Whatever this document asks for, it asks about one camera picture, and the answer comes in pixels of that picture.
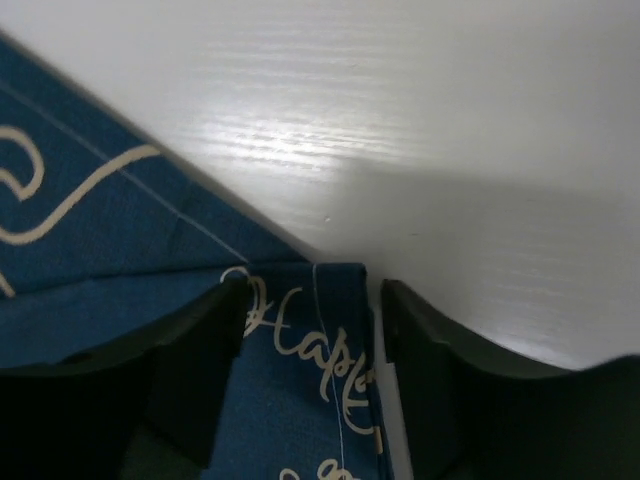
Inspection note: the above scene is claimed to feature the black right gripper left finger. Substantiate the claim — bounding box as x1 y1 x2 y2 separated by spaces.
1 279 250 479

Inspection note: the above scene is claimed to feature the dark blue embroidered cloth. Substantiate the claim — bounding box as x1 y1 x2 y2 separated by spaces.
1 43 392 479

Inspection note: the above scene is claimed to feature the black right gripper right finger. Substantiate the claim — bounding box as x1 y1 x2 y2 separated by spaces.
380 280 639 479

